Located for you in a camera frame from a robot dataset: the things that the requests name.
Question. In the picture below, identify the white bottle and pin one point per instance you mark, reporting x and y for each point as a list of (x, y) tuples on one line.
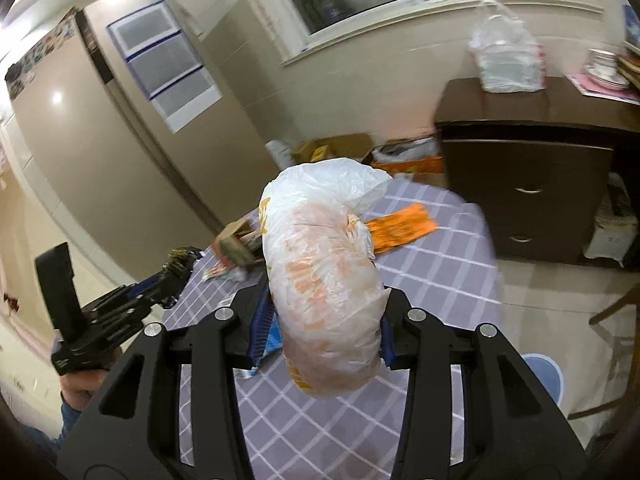
[(277, 152)]

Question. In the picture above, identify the white plastic bag orange print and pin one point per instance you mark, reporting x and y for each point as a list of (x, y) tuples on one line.
[(325, 280)]

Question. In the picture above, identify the blue plastic waste bin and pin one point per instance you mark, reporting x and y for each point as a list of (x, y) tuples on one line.
[(542, 375)]

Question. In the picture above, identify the person's left hand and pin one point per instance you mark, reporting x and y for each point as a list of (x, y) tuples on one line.
[(82, 387)]

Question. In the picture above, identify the white blue wall calendar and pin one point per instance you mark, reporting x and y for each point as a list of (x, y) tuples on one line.
[(165, 55)]

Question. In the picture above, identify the beige refrigerator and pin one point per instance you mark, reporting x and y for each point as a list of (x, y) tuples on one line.
[(90, 150)]

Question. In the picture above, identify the colourful crumpled wrapper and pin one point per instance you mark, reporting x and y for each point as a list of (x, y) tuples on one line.
[(227, 272)]

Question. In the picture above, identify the white plastic crate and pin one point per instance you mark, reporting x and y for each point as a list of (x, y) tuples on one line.
[(607, 230)]

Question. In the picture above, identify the wooden chair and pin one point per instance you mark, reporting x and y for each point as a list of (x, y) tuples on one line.
[(615, 310)]

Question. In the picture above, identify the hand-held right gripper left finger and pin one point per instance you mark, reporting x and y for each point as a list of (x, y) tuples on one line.
[(261, 327)]

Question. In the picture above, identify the blue snack packet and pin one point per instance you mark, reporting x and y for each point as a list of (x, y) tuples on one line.
[(274, 342)]

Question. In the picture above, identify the pink booklet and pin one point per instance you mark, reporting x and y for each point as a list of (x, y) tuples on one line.
[(585, 85)]

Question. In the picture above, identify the dark wooden drawer cabinet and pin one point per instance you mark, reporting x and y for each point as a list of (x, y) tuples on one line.
[(530, 170)]

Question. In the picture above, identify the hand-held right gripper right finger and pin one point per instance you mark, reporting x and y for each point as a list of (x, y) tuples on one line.
[(388, 345)]

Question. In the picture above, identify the orange printed carton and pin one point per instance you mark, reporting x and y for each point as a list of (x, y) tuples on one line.
[(415, 160)]

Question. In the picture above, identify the white stacked dishes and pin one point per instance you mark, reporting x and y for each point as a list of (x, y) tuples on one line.
[(605, 70)]

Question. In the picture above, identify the orange packet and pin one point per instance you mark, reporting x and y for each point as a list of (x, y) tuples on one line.
[(400, 227)]

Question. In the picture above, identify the person's left forearm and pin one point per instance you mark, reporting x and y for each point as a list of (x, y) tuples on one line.
[(47, 432)]

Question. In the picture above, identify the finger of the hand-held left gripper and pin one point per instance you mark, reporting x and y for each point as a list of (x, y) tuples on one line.
[(172, 296), (180, 262)]

